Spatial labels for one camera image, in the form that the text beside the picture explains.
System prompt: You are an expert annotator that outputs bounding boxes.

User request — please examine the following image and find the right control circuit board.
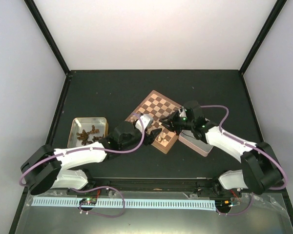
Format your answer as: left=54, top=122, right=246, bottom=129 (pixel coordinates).
left=215, top=200, right=241, bottom=208

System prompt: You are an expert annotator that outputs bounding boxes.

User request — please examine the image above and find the pink plastic basket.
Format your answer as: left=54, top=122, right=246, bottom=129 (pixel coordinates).
left=178, top=130, right=213, bottom=157

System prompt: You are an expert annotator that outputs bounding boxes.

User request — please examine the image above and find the white slotted cable duct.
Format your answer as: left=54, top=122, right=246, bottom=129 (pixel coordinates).
left=31, top=197, right=216, bottom=211

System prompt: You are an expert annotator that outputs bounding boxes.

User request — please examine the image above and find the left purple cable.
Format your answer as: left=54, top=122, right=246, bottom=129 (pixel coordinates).
left=19, top=112, right=146, bottom=187

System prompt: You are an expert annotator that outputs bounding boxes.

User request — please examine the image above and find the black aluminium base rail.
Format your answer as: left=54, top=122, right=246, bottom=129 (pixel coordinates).
left=26, top=177, right=288, bottom=198

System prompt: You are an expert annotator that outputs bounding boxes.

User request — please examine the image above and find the left black frame post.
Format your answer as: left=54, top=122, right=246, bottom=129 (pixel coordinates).
left=23, top=0, right=70, bottom=75

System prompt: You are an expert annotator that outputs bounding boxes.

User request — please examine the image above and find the right black frame post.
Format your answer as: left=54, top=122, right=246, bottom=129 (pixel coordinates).
left=239, top=0, right=288, bottom=74

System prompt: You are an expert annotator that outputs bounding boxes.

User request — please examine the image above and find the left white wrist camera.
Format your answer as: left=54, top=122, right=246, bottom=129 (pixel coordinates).
left=134, top=114, right=153, bottom=132

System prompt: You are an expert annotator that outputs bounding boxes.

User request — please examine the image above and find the pile of dark chess pieces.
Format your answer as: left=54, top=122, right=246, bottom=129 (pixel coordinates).
left=76, top=125, right=105, bottom=146

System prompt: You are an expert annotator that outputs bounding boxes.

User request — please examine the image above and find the black frame post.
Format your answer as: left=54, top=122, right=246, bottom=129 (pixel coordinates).
left=239, top=0, right=288, bottom=74
left=23, top=0, right=70, bottom=75

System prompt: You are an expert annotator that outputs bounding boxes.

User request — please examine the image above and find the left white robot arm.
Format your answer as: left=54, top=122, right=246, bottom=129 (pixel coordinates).
left=19, top=117, right=161, bottom=195

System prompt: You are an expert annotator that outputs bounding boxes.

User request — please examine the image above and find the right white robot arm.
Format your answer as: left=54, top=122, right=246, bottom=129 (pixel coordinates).
left=160, top=101, right=288, bottom=196

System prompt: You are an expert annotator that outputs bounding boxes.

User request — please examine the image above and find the left control circuit board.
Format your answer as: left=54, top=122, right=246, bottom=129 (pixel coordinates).
left=79, top=198, right=97, bottom=206

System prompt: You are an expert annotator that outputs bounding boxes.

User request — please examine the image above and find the wooden chessboard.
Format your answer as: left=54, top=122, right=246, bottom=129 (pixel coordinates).
left=133, top=90, right=181, bottom=154

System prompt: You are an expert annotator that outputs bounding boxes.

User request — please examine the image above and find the control circuit board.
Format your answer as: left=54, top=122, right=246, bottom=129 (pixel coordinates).
left=79, top=198, right=97, bottom=206
left=215, top=200, right=241, bottom=208

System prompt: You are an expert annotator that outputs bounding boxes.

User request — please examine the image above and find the yellow plastic tray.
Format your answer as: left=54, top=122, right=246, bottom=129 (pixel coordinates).
left=67, top=117, right=108, bottom=148

